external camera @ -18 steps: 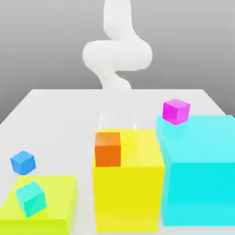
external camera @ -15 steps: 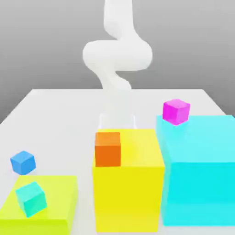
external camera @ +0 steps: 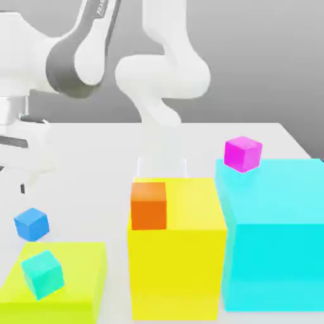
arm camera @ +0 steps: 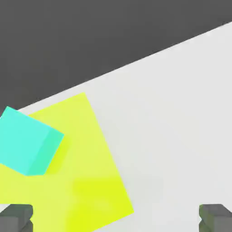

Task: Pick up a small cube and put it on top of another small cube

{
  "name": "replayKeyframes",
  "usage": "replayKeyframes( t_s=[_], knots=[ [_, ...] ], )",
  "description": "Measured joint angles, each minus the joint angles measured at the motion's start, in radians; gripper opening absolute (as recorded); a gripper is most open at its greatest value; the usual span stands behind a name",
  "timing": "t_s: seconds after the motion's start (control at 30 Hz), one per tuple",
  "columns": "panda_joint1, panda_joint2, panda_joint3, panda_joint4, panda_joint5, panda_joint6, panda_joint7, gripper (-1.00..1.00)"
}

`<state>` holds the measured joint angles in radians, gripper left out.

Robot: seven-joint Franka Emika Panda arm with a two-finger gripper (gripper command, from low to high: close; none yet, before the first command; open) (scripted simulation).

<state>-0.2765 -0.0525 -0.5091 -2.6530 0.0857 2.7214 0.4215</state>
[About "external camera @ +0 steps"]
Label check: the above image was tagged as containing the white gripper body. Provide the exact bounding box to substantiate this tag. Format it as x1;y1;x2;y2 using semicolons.
0;123;56;178

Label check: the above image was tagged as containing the small blue cube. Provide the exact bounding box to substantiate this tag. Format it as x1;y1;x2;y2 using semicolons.
13;207;51;242

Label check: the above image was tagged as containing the small teal cube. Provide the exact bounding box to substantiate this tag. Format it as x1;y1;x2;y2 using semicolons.
20;249;66;301

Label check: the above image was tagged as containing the small orange cube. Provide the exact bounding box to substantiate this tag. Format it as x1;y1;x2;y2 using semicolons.
130;181;168;231

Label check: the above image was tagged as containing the small magenta cube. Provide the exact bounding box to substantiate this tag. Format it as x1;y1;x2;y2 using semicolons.
223;135;263;174

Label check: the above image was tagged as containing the large lime box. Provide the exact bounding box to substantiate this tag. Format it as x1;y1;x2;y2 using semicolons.
0;241;108;324

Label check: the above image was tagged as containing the large yellow box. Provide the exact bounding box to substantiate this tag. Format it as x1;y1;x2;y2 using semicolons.
126;177;228;321

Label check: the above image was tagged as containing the large cyan box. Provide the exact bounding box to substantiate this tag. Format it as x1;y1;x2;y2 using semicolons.
215;158;324;313

